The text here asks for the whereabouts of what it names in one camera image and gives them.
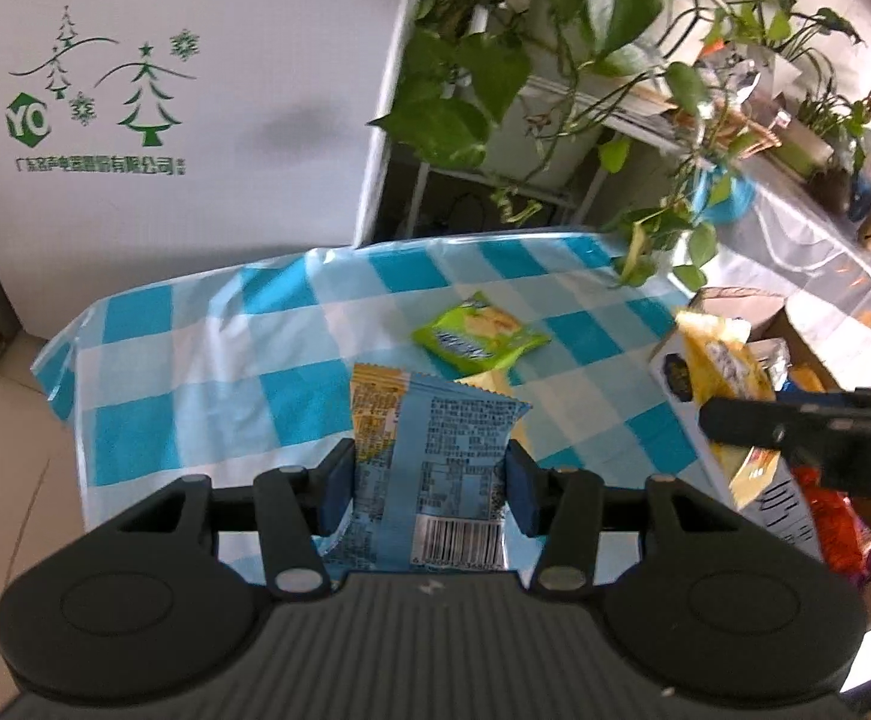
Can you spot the brown cardboard box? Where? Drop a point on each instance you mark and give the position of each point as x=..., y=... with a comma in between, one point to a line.
x=803, y=341

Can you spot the light blue snack packet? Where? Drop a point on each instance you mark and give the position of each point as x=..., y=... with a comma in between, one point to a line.
x=450, y=457

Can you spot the metal plant stand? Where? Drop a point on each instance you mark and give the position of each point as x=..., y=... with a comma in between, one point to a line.
x=435, y=187

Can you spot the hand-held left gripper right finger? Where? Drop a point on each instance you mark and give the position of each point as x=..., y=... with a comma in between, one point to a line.
x=523, y=491

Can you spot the green snack packet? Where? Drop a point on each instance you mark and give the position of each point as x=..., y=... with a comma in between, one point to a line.
x=473, y=334

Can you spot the brown round object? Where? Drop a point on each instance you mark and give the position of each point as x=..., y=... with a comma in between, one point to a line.
x=831, y=191

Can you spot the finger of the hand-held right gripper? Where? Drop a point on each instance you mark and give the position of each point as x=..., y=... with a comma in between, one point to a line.
x=870, y=399
x=758, y=427

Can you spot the wicker basket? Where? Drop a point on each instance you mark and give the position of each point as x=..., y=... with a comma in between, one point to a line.
x=750, y=136

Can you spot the green round plant pot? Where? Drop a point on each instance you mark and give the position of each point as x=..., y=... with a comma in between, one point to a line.
x=799, y=150

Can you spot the red noodle snack packet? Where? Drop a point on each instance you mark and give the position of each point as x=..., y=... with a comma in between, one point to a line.
x=833, y=521

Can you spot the small leafy potted plant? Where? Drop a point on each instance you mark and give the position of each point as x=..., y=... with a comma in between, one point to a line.
x=863, y=109

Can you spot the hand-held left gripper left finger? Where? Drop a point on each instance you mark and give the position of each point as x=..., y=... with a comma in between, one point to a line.
x=339, y=487

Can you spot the blue plastic bag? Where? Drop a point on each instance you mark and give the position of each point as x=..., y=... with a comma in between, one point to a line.
x=735, y=199

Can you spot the large green pothos plant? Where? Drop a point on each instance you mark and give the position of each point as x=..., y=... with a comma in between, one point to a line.
x=593, y=7

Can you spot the yellow biscuit packet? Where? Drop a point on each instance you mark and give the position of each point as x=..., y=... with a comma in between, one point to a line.
x=720, y=356

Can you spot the yellow snack packet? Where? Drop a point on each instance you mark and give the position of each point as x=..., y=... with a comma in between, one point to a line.
x=484, y=382

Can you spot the white appliance with green print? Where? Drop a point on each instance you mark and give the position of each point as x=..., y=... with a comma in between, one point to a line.
x=180, y=127

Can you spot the blue white checkered tablecloth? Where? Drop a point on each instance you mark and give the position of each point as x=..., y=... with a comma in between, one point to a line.
x=255, y=360

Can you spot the white carton snack box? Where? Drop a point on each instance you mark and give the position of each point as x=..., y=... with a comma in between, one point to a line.
x=679, y=382

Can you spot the side table with clear cover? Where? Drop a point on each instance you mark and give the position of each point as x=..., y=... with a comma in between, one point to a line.
x=818, y=262

